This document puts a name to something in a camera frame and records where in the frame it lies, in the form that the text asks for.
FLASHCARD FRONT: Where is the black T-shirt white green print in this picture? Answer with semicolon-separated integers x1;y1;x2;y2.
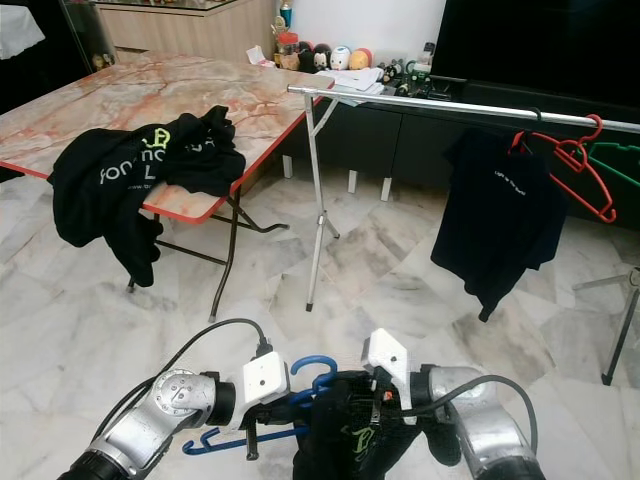
48;105;247;288
295;372;463;480

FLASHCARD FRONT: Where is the blue plastic clothes hanger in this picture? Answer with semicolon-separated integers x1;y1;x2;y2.
182;355;341;456

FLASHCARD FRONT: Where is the navy T-shirt white print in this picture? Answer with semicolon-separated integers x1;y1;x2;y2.
430;127;569;323

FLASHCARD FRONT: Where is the red plastic clothes hanger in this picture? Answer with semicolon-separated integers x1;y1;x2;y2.
510;113;619;224

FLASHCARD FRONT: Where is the black television cabinet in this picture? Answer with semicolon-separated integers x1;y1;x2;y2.
275;70;640;233

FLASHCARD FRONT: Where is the silver metal clothes rack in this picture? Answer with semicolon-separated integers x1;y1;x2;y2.
286;84;640;386

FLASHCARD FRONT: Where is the stack of white papers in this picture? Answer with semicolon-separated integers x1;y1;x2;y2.
328;67;386;98

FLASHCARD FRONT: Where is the marble top folding table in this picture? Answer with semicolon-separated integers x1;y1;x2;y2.
0;52;329;323

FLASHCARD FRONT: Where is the patterned tissue box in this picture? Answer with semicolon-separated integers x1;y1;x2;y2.
245;45;276;69

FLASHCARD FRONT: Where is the red lidded snack jar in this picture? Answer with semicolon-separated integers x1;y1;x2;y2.
276;32;301;71

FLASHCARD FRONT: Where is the light wooden cabinet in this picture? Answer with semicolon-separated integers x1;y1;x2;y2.
95;0;276;63

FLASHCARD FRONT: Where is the black flat screen television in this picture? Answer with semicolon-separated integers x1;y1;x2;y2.
432;0;640;106

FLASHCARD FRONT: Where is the glass display cabinet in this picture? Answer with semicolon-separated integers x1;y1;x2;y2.
60;0;116;73

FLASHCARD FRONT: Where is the white cloth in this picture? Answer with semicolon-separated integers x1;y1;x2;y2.
0;3;46;59

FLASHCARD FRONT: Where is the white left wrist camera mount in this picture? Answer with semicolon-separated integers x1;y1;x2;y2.
242;350;291;406

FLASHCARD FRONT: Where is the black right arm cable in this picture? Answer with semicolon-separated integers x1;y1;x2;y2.
400;375;539;451

